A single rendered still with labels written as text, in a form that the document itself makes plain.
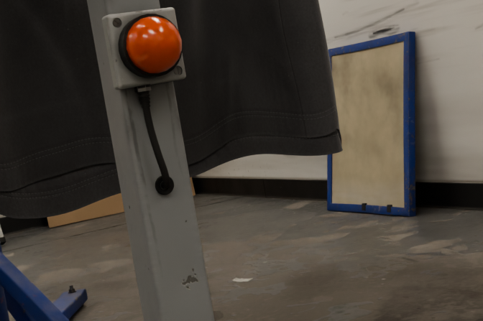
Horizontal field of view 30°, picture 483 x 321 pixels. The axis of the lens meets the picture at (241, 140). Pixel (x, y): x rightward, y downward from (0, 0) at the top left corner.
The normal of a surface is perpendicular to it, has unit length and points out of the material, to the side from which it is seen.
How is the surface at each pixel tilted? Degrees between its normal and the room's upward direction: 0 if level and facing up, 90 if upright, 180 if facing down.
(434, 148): 90
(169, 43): 100
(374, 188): 77
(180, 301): 89
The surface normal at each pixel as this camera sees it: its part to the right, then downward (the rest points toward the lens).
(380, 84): -0.90, 0.00
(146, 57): -0.23, 0.55
